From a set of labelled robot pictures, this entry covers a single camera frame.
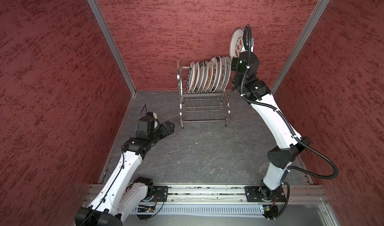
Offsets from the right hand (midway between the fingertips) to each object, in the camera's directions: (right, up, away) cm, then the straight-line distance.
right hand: (246, 56), depth 67 cm
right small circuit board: (+13, -75, +4) cm, 76 cm away
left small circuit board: (-48, -74, +6) cm, 89 cm away
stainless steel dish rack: (-20, -24, +39) cm, 49 cm away
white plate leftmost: (-26, -4, +26) cm, 37 cm away
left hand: (-38, -37, +12) cm, 54 cm away
